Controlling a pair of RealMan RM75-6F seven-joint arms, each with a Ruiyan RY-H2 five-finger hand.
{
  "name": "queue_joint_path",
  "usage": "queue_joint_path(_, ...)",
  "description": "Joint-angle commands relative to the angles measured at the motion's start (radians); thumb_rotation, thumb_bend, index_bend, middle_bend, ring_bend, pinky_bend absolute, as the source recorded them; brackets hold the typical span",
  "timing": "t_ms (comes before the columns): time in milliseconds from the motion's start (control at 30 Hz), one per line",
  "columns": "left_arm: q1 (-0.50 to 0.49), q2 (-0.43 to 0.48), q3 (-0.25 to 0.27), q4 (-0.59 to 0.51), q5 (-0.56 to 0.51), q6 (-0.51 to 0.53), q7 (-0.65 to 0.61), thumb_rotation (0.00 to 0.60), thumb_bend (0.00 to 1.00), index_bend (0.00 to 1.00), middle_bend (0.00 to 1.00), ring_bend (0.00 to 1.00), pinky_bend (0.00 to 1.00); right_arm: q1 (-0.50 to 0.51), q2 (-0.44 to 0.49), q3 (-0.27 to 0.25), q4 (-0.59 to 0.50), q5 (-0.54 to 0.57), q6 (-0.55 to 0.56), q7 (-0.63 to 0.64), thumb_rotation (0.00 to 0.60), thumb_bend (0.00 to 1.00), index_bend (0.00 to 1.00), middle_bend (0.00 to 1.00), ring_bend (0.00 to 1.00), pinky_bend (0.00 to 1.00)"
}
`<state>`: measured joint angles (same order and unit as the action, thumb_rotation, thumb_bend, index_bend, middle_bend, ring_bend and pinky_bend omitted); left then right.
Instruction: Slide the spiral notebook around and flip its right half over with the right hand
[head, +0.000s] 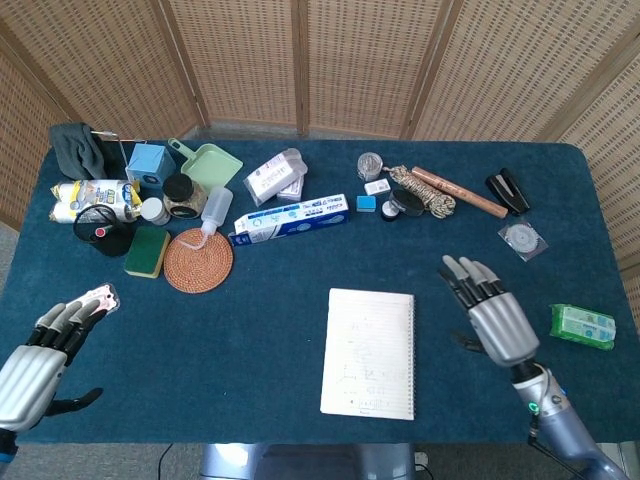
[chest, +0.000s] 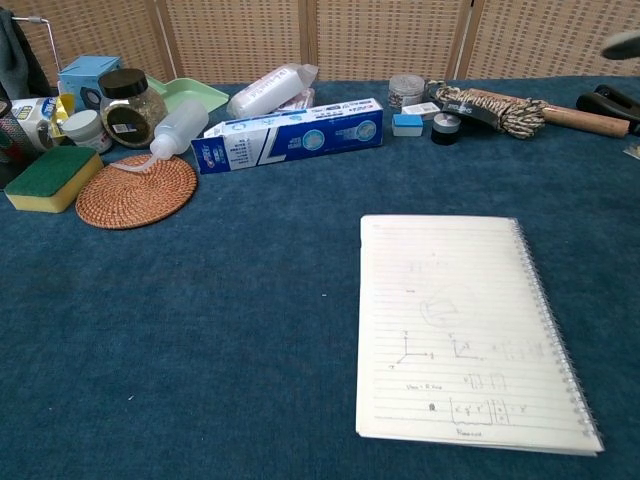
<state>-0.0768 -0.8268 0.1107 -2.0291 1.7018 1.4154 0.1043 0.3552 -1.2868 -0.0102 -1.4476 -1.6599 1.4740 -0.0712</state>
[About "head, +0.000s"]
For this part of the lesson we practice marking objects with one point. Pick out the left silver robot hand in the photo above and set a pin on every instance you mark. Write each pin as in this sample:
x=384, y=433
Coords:
x=30, y=380

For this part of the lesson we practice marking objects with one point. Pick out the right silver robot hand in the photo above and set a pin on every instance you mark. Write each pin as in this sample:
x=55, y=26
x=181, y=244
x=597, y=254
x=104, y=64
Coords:
x=502, y=325

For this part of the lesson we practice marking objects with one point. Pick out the spiral lined notebook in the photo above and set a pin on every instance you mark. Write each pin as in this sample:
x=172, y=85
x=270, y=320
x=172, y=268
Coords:
x=367, y=350

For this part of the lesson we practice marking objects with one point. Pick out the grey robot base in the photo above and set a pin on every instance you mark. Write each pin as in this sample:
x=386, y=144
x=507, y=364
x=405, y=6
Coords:
x=300, y=462

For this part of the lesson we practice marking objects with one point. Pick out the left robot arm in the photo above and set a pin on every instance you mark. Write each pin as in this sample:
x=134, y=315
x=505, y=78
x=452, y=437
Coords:
x=6, y=445

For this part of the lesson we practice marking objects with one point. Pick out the green wet wipes pack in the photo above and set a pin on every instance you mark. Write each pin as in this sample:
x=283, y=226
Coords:
x=582, y=327

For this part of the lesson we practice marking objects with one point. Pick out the bagged silver pin wheel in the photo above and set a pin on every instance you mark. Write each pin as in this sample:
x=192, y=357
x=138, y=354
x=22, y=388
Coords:
x=522, y=239

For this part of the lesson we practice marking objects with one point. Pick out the pink white flat card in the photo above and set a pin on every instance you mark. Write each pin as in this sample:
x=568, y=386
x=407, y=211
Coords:
x=102, y=295

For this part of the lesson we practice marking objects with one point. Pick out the black stapler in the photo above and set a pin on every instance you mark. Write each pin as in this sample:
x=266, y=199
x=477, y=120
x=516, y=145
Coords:
x=507, y=192

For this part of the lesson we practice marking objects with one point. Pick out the brown wooden rolling pin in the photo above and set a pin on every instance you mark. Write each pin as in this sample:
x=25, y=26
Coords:
x=465, y=192

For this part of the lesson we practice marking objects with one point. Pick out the black round printed disc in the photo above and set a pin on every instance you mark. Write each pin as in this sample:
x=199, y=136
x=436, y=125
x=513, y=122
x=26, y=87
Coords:
x=407, y=202

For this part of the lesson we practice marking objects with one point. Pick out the small black jar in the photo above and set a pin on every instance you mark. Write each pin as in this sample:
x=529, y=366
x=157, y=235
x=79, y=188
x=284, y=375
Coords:
x=388, y=211

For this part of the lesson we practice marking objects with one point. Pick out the red marker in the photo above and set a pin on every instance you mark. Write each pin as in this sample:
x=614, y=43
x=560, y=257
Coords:
x=101, y=232

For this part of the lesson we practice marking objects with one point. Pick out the green yellow sponge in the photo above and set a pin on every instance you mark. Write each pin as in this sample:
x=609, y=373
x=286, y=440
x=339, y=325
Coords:
x=147, y=250

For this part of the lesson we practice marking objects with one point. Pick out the blue white block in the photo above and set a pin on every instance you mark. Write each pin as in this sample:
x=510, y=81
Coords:
x=366, y=204

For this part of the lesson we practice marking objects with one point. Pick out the white eraser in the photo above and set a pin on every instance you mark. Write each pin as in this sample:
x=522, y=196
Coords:
x=377, y=186

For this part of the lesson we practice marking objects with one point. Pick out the white yellow bag roll pack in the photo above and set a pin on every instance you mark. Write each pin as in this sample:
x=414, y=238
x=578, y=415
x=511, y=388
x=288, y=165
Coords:
x=95, y=192

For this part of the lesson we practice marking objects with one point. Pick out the blue table cloth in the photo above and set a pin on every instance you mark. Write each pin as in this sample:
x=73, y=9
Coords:
x=225, y=340

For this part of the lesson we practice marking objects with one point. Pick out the round woven rattan coaster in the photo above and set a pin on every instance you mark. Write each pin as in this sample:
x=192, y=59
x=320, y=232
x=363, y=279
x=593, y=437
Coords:
x=200, y=265

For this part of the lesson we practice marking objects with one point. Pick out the clear jar of pins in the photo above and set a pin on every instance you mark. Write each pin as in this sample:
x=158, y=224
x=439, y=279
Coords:
x=371, y=165

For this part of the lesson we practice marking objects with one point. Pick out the small white jar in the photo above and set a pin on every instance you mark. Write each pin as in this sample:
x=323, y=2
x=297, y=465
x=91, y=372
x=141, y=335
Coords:
x=153, y=210

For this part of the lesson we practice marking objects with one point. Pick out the blue white toothpaste box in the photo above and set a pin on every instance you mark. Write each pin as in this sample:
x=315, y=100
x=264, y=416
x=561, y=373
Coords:
x=295, y=220

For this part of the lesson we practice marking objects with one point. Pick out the grey towel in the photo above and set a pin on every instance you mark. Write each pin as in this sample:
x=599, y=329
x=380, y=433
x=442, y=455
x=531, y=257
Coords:
x=75, y=150

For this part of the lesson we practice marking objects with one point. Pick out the glass jar black lid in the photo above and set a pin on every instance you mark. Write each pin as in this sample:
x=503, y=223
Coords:
x=179, y=189

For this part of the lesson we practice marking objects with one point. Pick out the metal towel rack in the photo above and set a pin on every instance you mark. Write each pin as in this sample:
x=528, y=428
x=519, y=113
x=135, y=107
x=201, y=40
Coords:
x=120, y=155

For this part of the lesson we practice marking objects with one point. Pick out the light blue cardboard box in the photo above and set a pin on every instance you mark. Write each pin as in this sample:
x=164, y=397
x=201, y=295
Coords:
x=147, y=162

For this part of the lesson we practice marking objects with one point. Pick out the small white pink packet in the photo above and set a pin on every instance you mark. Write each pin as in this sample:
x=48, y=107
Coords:
x=292, y=191

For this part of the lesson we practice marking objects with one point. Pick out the translucent squeeze bottle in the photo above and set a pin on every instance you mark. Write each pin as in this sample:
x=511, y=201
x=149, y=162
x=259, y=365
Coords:
x=217, y=202

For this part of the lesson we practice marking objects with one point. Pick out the clear bag of white pads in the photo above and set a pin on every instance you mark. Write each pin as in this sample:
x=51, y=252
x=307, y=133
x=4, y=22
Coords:
x=272, y=175

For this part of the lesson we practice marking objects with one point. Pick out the green plastic dustpan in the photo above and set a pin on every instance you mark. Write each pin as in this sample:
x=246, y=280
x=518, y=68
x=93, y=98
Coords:
x=212, y=165

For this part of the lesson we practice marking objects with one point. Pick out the woven bamboo folding screen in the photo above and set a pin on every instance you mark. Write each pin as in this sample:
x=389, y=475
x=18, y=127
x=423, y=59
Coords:
x=370, y=60

